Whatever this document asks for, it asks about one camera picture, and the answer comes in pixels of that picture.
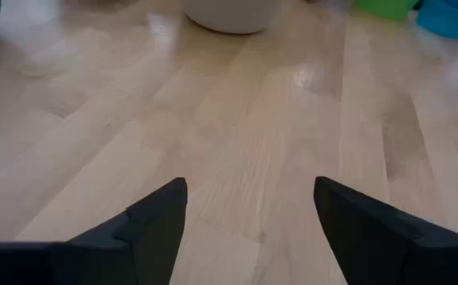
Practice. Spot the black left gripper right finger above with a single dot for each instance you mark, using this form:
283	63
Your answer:
375	245

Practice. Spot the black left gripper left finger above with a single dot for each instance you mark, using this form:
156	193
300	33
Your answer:
142	245

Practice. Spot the blue plastic bowl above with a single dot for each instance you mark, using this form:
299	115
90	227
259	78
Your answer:
449	20

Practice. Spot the green plastic bowl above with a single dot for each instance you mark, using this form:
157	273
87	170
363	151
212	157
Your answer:
387	8

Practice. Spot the white bowl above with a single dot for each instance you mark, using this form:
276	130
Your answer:
231	16

